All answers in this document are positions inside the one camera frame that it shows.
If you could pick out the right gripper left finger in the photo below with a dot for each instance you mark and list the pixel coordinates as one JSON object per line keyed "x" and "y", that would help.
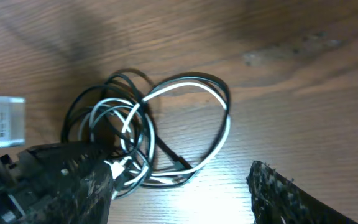
{"x": 56, "y": 183}

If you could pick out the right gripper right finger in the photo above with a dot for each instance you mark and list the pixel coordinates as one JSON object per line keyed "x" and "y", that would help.
{"x": 275, "y": 199}

